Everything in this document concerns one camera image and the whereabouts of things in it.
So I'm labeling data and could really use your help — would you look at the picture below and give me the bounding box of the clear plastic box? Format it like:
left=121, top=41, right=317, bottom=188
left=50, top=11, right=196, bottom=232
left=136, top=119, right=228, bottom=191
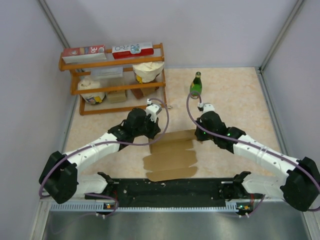
left=89, top=66, right=124, bottom=80

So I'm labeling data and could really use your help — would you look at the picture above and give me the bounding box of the red white carton left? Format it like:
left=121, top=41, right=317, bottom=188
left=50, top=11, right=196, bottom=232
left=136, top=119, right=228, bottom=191
left=62, top=44, right=107, bottom=64

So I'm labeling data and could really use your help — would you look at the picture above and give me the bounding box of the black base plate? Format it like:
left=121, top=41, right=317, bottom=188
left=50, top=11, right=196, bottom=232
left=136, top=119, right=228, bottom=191
left=101, top=178, right=263, bottom=207

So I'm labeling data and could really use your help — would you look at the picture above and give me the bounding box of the grey slotted cable duct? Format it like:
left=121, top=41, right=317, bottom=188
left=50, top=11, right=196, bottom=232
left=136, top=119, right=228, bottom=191
left=50, top=201, right=252, bottom=213

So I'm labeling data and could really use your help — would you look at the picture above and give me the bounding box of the red white carton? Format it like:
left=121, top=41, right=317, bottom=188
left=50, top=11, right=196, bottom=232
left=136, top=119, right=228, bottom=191
left=111, top=42, right=154, bottom=60
left=62, top=44, right=107, bottom=64

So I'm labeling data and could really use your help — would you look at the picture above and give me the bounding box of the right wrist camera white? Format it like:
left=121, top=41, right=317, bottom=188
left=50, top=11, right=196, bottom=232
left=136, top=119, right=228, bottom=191
left=197, top=102, right=215, bottom=114

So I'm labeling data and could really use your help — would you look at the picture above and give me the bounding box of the orange wooden shelf rack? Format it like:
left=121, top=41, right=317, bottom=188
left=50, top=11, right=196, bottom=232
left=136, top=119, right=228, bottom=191
left=58, top=43, right=168, bottom=107

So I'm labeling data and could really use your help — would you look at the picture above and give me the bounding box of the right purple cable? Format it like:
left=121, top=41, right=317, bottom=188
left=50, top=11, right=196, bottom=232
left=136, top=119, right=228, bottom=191
left=186, top=91, right=320, bottom=218

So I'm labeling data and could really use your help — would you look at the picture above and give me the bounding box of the white bag upper shelf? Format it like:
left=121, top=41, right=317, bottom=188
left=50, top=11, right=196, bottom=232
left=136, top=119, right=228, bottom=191
left=132, top=61, right=165, bottom=84

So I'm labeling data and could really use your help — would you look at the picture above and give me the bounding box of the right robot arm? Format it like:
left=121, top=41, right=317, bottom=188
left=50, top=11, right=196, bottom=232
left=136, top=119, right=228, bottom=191
left=195, top=111, right=320, bottom=212

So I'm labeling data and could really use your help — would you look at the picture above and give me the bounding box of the brown block on shelf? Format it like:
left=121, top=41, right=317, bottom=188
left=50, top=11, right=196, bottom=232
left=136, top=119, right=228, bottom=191
left=131, top=86, right=159, bottom=100

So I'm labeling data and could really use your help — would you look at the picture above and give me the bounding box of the green glass bottle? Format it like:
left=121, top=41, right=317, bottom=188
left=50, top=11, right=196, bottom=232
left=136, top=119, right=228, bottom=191
left=189, top=71, right=203, bottom=99

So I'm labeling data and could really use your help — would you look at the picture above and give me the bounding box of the white bag shelf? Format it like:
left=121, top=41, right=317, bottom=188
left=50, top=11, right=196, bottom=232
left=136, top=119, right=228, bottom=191
left=77, top=76, right=107, bottom=106
left=132, top=61, right=165, bottom=84

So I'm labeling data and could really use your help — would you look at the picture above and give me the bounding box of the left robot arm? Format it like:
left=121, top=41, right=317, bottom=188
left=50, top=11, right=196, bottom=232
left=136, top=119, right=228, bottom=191
left=39, top=103, right=162, bottom=204

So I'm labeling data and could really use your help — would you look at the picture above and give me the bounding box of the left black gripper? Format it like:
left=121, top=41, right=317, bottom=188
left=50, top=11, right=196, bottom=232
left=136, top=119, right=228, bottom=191
left=133, top=113, right=161, bottom=140

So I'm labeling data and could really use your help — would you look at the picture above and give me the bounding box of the red white carton right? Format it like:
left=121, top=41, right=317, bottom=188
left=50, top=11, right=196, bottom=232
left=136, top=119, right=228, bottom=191
left=111, top=42, right=154, bottom=60

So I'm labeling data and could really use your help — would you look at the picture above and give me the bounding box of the white bag lower shelf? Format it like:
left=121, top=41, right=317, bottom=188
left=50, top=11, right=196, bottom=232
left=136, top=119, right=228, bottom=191
left=77, top=76, right=107, bottom=106

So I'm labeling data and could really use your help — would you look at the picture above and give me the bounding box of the brown cardboard box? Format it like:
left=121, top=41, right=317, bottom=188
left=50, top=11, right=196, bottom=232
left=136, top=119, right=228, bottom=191
left=143, top=129, right=198, bottom=182

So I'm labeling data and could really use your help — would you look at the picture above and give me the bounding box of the tan block on shelf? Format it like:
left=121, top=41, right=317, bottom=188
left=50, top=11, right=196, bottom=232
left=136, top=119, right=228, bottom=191
left=106, top=90, right=127, bottom=104

